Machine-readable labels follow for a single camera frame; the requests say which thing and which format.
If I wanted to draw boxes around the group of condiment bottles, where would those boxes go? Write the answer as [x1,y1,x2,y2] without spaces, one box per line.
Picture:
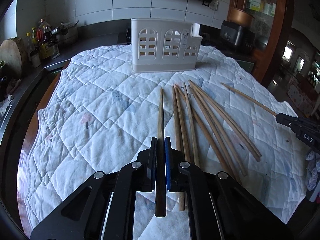
[27,18,60,68]

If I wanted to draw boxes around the white plastic utensil holder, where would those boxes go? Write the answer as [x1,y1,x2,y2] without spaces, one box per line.
[131,18,202,73]

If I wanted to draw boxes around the round wooden cutting board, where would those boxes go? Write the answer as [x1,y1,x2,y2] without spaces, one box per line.
[1,37,28,75]

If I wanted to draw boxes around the white quilted cloth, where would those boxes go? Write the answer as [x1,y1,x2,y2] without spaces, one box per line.
[21,46,308,239]

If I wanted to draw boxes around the dark-ended wooden chopstick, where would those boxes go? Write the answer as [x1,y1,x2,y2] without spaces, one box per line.
[155,88,167,217]

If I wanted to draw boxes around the wooden glass cabinet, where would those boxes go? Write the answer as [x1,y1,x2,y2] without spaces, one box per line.
[229,0,294,87]

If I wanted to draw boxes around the copper coloured pot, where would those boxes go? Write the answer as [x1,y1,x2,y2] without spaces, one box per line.
[228,8,254,28]

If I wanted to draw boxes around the steel pressure cooker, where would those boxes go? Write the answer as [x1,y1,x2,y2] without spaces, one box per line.
[51,21,78,44]

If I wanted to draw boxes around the wall power socket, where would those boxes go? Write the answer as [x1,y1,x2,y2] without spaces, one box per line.
[209,1,219,11]

